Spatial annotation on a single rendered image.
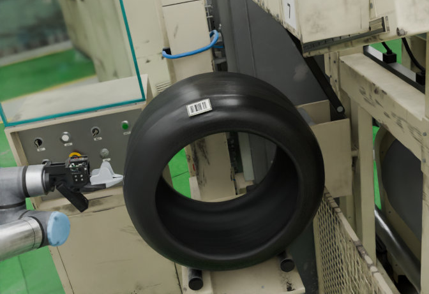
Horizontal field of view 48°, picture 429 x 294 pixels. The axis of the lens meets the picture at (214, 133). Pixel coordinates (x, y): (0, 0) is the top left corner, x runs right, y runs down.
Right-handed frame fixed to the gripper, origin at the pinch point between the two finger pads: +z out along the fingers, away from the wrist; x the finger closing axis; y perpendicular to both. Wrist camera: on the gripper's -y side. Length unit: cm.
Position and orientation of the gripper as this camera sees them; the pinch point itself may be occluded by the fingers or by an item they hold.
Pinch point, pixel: (119, 180)
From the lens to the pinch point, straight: 143.4
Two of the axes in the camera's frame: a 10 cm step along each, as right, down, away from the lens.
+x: -1.1, -4.0, 9.1
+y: -0.4, -9.1, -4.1
